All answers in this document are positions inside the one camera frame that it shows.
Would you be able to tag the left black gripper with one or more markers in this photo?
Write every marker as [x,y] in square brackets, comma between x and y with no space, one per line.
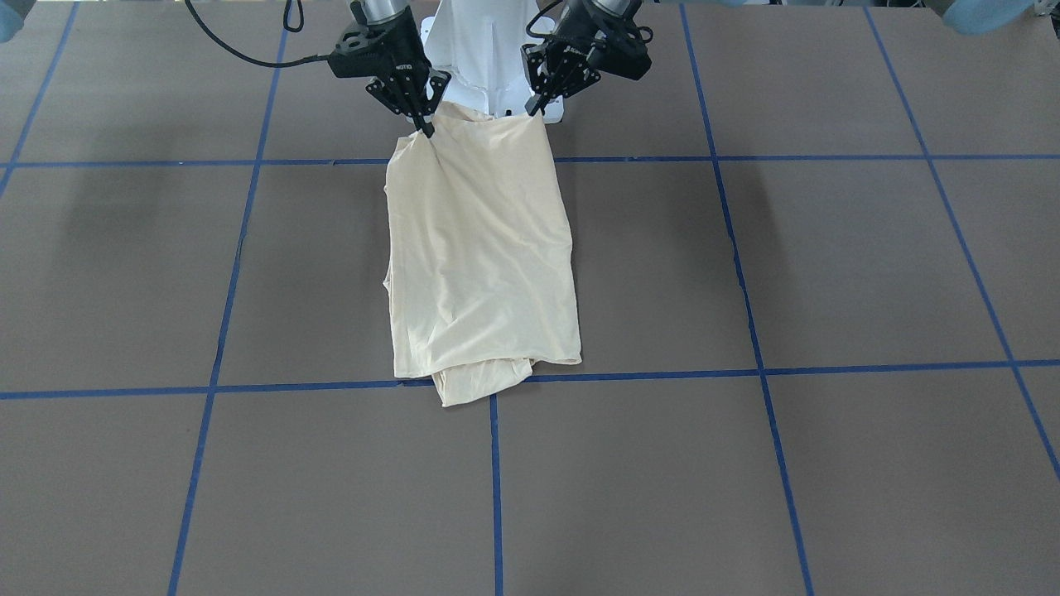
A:
[577,51]

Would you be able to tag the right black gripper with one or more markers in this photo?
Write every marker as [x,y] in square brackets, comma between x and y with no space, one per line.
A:
[403,50]

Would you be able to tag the cream long-sleeve printed shirt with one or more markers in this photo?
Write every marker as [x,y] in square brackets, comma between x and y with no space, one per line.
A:
[480,282]

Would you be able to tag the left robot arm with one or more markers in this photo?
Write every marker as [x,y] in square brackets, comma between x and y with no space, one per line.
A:
[544,23]

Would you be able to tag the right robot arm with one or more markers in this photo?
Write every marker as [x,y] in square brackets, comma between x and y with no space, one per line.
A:
[381,11]

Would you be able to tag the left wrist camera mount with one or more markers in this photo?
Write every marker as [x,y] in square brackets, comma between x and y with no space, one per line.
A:
[607,33]

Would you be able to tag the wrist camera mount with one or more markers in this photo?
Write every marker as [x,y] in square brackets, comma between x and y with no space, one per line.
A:
[607,33]
[376,49]

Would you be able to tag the white camera post base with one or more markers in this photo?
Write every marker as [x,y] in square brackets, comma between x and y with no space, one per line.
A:
[479,44]

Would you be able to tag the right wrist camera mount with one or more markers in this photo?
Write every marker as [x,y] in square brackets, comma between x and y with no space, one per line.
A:
[376,49]

